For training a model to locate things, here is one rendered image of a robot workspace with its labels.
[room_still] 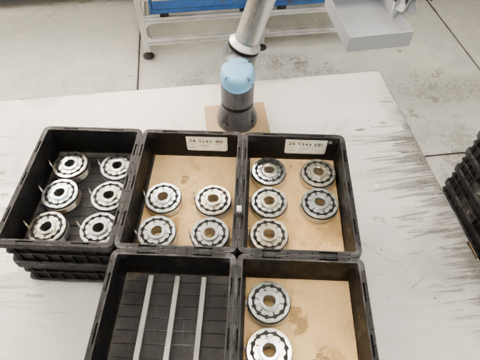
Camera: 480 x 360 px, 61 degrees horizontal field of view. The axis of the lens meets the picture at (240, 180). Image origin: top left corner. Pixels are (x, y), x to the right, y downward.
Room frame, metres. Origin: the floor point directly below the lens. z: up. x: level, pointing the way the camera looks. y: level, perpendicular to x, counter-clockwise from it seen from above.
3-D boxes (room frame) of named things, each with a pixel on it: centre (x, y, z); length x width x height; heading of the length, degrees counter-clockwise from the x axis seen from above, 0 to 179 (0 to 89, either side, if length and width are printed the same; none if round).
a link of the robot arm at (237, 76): (1.11, 0.01, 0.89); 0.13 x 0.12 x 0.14; 178
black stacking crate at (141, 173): (0.65, 0.15, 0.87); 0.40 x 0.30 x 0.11; 178
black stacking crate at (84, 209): (0.66, 0.45, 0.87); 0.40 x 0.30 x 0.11; 178
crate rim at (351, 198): (0.64, -0.15, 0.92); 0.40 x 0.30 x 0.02; 178
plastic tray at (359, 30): (1.22, -0.41, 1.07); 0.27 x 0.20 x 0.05; 8
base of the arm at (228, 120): (1.11, 0.01, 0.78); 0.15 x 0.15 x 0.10
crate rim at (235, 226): (0.65, 0.15, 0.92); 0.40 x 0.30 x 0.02; 178
